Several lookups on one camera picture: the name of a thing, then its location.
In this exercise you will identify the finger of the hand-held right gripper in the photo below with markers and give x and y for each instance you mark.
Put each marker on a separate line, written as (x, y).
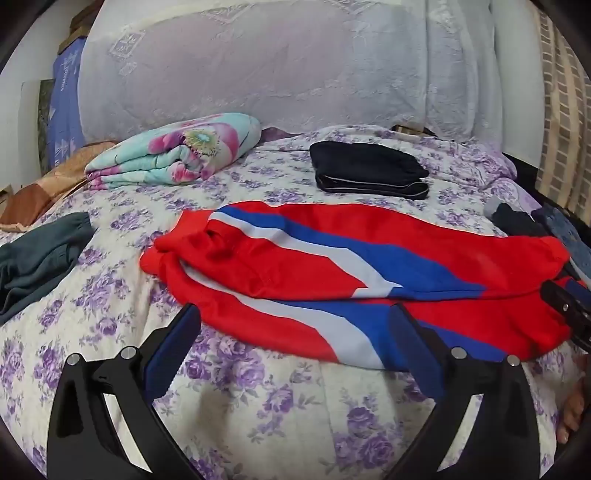
(570, 307)

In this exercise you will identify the black folded pants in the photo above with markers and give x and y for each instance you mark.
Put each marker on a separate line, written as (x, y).
(364, 166)

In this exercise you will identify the dark green pants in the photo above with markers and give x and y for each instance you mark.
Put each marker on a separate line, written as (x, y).
(37, 263)

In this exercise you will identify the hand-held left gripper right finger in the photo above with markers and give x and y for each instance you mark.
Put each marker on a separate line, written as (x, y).
(413, 346)

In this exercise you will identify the beige grey striped curtain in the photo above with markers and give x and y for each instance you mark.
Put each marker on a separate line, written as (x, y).
(563, 120)

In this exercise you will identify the orange brown cloth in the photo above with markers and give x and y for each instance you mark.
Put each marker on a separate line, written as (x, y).
(51, 182)

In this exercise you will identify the red pants with blue-white stripe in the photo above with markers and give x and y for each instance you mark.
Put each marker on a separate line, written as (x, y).
(323, 258)

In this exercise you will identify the blue jeans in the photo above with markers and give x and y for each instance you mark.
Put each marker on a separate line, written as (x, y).
(565, 233)

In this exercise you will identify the brown cardboard box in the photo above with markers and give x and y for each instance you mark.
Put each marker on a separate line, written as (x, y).
(85, 21)

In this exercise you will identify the grey sock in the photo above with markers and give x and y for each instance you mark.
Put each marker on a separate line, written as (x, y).
(492, 207)

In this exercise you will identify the white lace cloth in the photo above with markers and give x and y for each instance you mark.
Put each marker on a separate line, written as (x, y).
(286, 64)

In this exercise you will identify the teal pink floral folded blanket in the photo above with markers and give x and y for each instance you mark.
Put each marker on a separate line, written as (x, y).
(184, 147)

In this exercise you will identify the person's right hand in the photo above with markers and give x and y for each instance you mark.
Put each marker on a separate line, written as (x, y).
(572, 406)

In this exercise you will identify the purple floral bedspread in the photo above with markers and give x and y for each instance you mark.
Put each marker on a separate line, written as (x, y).
(258, 406)

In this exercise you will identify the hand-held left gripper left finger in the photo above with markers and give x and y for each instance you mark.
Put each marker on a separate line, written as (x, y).
(173, 344)

